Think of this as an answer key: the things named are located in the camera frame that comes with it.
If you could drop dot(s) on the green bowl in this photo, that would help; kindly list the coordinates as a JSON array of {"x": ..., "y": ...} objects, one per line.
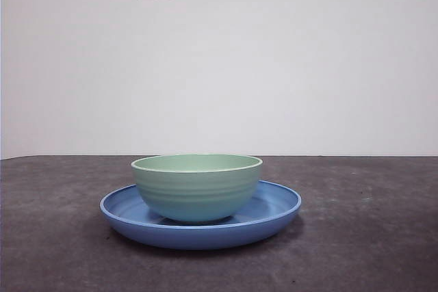
[{"x": 196, "y": 193}]

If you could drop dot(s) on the blue plate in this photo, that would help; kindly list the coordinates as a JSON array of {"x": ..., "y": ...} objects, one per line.
[{"x": 205, "y": 237}]

